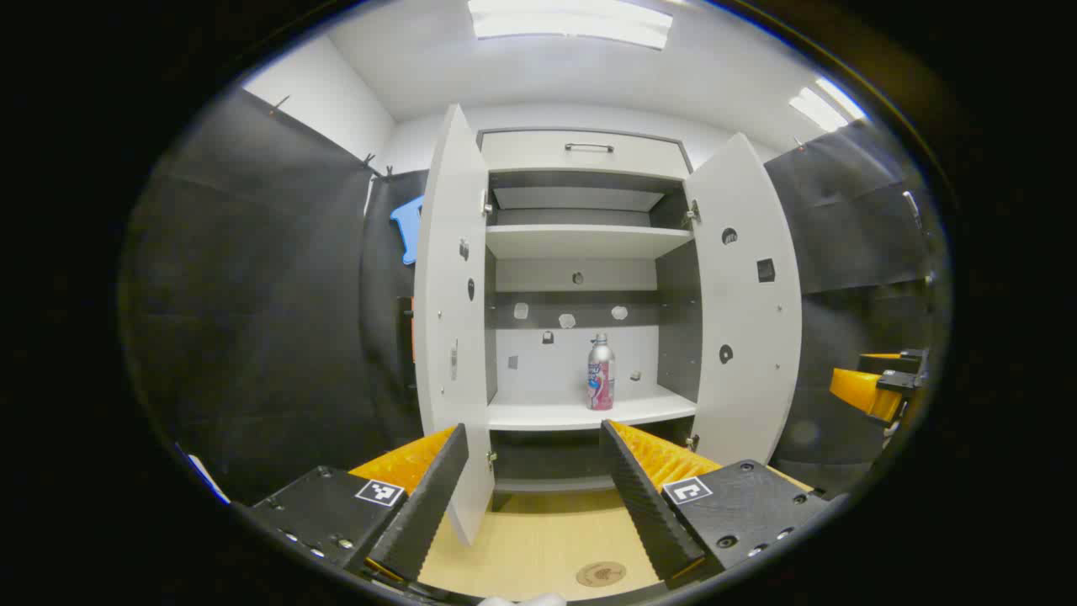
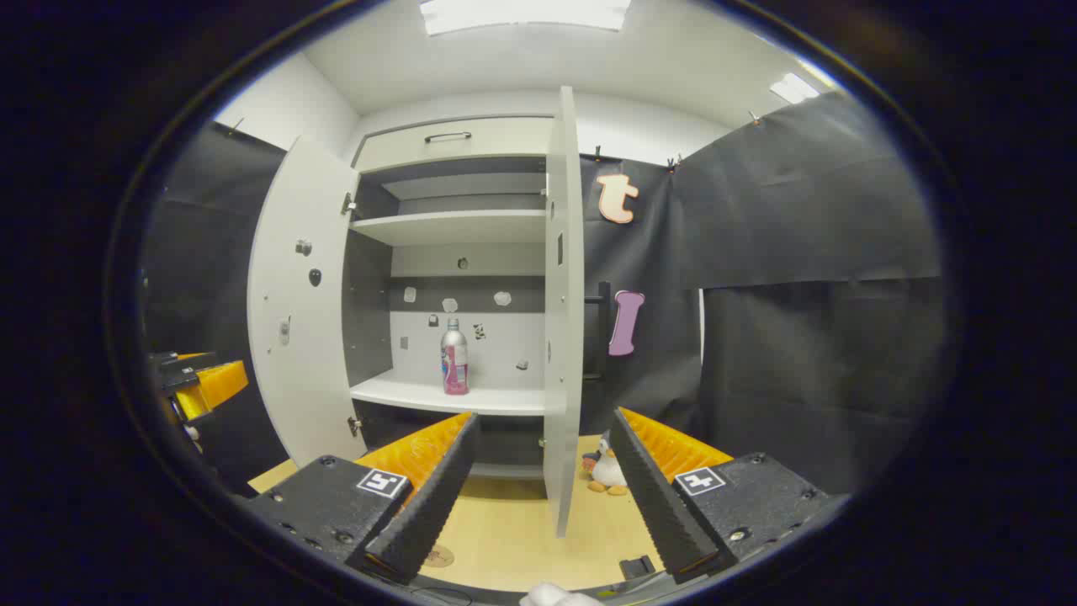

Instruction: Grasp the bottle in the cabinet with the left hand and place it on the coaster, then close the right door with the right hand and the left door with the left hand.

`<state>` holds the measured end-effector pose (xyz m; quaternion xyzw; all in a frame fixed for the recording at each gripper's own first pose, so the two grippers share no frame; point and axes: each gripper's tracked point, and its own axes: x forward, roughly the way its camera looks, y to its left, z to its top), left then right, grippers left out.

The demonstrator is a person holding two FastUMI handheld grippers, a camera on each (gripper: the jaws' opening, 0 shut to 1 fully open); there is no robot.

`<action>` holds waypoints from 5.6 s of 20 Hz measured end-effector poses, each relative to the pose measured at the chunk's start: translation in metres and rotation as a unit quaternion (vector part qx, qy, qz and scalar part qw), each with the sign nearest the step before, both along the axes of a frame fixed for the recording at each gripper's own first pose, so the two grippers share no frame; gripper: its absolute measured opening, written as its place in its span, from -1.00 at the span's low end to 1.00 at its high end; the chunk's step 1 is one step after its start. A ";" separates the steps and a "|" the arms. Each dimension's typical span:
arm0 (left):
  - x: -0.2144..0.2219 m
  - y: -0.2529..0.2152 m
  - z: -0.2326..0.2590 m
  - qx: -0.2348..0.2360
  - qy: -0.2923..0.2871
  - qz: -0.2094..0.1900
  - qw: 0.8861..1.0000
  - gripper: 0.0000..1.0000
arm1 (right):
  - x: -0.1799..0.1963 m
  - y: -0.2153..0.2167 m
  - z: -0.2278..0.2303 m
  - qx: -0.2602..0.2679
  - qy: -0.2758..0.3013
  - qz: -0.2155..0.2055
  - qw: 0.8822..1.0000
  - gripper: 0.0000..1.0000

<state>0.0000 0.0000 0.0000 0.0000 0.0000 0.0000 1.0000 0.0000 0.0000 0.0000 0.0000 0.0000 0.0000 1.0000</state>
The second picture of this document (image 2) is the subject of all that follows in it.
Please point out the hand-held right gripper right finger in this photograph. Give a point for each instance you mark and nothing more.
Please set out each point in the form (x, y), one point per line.
(652, 497)

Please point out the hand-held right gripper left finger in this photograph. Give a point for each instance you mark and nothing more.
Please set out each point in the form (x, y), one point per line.
(429, 513)

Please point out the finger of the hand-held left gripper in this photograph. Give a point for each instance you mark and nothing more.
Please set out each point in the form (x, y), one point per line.
(187, 370)
(220, 385)

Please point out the pink label bottle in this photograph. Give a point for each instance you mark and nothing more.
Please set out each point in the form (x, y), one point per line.
(454, 362)

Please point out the white cabinet shelf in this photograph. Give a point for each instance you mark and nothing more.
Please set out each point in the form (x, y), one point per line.
(488, 401)
(454, 227)

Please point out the white and grey cabinet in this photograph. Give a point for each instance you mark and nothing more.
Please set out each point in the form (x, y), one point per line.
(505, 345)

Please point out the white cabinet drawer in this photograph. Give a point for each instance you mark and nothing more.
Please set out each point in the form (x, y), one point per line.
(505, 139)

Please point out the penguin plush toy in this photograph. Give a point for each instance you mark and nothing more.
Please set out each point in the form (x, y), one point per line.
(607, 471)

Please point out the small black block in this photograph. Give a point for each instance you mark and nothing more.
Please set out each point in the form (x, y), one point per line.
(637, 566)

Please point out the black backdrop cloth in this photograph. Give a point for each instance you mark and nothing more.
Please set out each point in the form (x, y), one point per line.
(799, 210)
(202, 252)

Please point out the small ceiling light panel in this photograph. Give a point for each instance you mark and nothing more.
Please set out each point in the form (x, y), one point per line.
(793, 87)

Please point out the large ceiling light panel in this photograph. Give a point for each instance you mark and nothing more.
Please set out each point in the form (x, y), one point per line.
(522, 13)

